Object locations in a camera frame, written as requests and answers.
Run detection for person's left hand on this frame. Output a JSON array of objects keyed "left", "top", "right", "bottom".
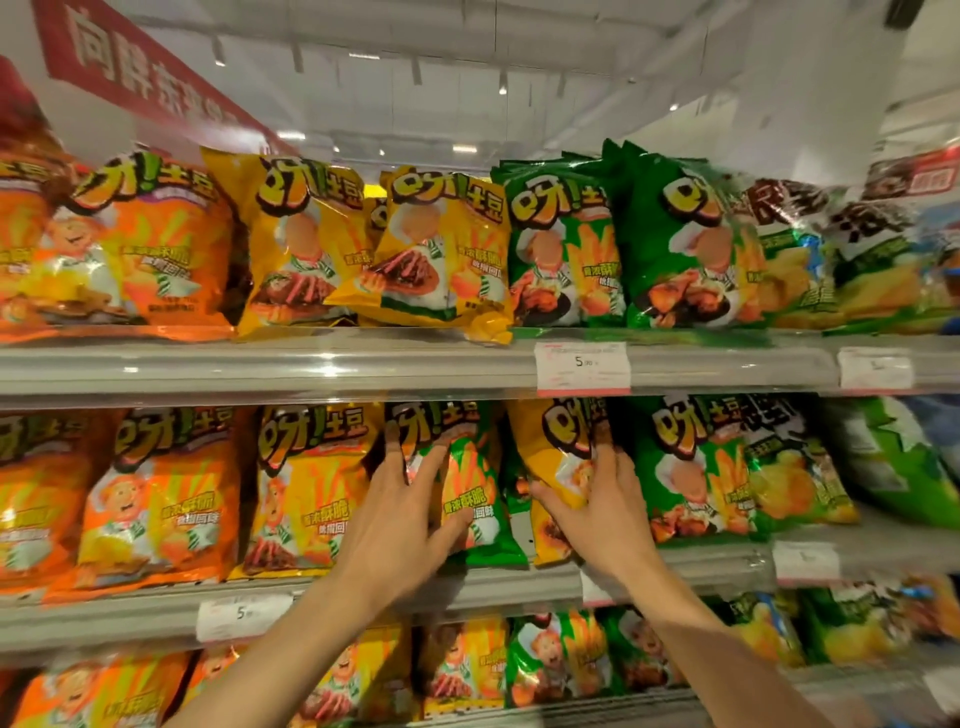
[{"left": 329, "top": 423, "right": 475, "bottom": 610}]

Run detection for person's right hand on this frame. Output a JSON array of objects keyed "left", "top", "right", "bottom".
[{"left": 528, "top": 427, "right": 665, "bottom": 586}]

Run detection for yellow chef-print chips bag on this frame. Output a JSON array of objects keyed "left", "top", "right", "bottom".
[
  {"left": 228, "top": 403, "right": 385, "bottom": 580},
  {"left": 506, "top": 397, "right": 615, "bottom": 568}
]

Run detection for green potato stick bag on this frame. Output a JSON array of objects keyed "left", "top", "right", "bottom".
[{"left": 386, "top": 401, "right": 528, "bottom": 569}]

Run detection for grey metal store shelf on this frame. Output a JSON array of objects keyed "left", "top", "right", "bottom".
[{"left": 0, "top": 326, "right": 960, "bottom": 728}]

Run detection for green chip bags group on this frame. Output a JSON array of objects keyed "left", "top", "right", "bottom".
[{"left": 491, "top": 138, "right": 768, "bottom": 710}]

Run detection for shelf snack bags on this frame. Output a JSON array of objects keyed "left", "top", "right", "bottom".
[{"left": 202, "top": 146, "right": 517, "bottom": 727}]

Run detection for frog chip bags group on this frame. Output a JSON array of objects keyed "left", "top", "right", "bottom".
[{"left": 712, "top": 176, "right": 960, "bottom": 669}]

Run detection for person's left forearm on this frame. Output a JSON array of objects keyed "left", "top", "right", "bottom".
[{"left": 161, "top": 569, "right": 391, "bottom": 728}]

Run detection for person's right forearm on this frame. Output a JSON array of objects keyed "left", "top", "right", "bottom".
[{"left": 622, "top": 551, "right": 838, "bottom": 728}]

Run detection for red white aisle sign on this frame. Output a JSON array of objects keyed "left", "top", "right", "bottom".
[{"left": 862, "top": 146, "right": 960, "bottom": 200}]

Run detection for red hanging banner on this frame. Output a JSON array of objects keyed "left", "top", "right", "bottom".
[{"left": 29, "top": 0, "right": 298, "bottom": 155}]

